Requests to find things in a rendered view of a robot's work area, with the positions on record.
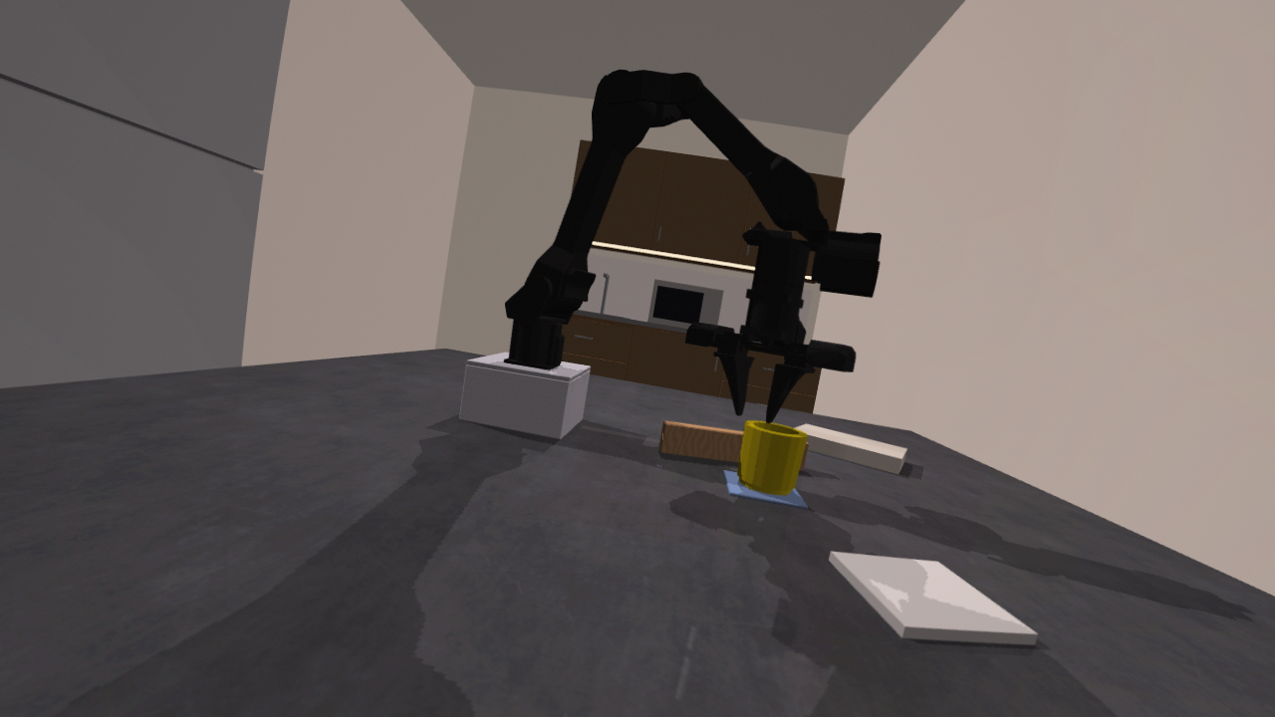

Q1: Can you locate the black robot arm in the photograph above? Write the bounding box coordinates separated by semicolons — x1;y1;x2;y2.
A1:
504;70;882;369

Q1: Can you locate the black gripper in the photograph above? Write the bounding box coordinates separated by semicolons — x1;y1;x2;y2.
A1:
685;282;857;424

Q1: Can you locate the brown wooden bar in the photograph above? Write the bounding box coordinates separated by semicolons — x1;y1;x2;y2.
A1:
658;421;743;462

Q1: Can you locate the beige flat rectangular slab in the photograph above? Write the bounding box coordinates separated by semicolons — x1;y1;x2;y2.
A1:
796;424;907;475

